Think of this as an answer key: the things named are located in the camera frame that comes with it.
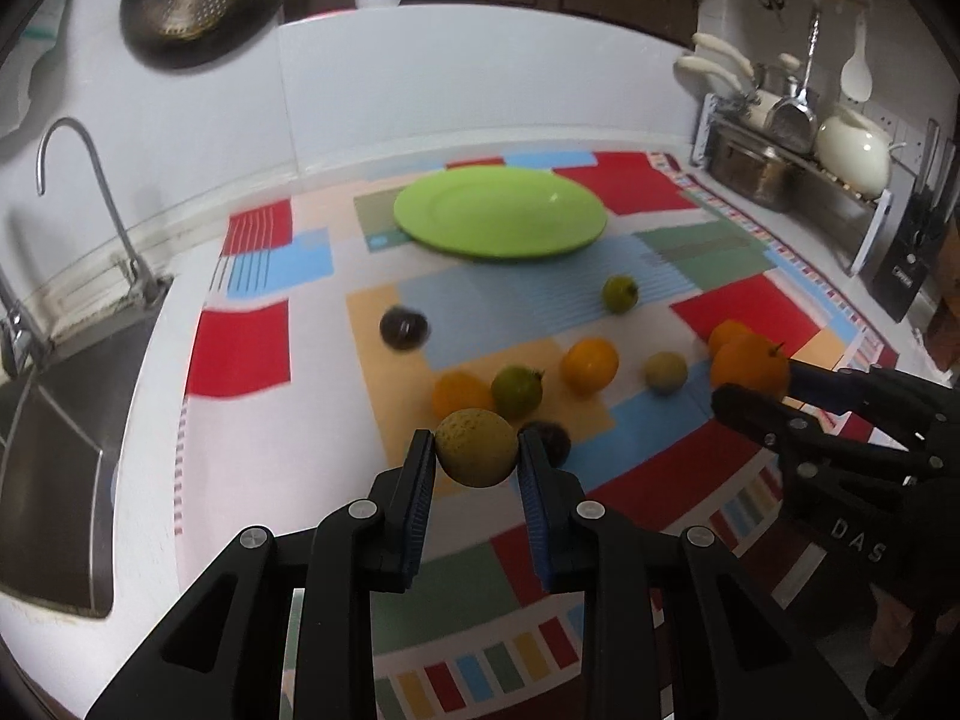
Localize green fruit back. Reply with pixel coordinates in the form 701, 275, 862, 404
602, 275, 640, 316

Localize cream pan handle upper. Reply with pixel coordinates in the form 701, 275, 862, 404
692, 31, 757, 82

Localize white rice paddle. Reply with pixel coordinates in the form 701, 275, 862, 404
839, 11, 874, 103

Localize cream pan handle lower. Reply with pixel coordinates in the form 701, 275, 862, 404
674, 54, 752, 96

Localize dark plum front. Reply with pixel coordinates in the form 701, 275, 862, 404
532, 421, 573, 468

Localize tan round fruit front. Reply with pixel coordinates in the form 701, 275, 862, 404
434, 408, 519, 488

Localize cream pan handle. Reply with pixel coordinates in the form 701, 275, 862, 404
692, 31, 757, 82
674, 54, 752, 96

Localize teal tissue pack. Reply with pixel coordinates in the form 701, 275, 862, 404
0, 0, 68, 137

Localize steel sink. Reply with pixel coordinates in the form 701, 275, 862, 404
0, 304, 161, 617

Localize orange with stem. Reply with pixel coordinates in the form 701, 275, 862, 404
709, 333, 791, 400

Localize black scissors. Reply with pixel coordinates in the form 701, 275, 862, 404
758, 0, 786, 31

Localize person hand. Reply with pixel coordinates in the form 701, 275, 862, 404
871, 587, 913, 667

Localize dish rack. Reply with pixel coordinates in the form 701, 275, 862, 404
690, 93, 893, 277

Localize dark plum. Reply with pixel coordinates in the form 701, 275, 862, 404
532, 421, 573, 468
379, 305, 431, 351

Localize cream ceramic pot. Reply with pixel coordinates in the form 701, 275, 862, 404
814, 104, 903, 200

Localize green plate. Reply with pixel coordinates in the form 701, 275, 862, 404
392, 166, 607, 260

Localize steel scoop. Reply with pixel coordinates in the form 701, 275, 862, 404
766, 4, 822, 154

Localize green tomato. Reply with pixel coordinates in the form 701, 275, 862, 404
491, 366, 544, 421

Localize thin gooseneck faucet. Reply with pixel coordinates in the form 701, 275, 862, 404
35, 117, 173, 309

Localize chrome main faucet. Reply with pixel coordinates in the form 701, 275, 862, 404
0, 271, 52, 380

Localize tan round fruit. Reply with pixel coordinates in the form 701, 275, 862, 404
434, 408, 519, 488
643, 351, 688, 395

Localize colourful patchwork mat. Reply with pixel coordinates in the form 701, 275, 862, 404
172, 149, 902, 720

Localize steel pot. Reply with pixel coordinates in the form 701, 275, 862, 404
708, 124, 799, 211

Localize dark plum back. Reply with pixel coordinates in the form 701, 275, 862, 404
379, 305, 431, 351

